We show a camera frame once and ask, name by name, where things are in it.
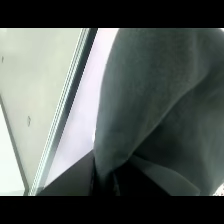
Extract grey pants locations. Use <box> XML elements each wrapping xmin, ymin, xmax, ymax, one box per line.
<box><xmin>91</xmin><ymin>28</ymin><xmax>224</xmax><ymax>197</ymax></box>

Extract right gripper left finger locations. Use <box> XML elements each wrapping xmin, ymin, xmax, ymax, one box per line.
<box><xmin>39</xmin><ymin>150</ymin><xmax>102</xmax><ymax>197</ymax></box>

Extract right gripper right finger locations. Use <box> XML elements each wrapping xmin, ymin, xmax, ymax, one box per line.
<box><xmin>113</xmin><ymin>162</ymin><xmax>198</xmax><ymax>197</ymax></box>

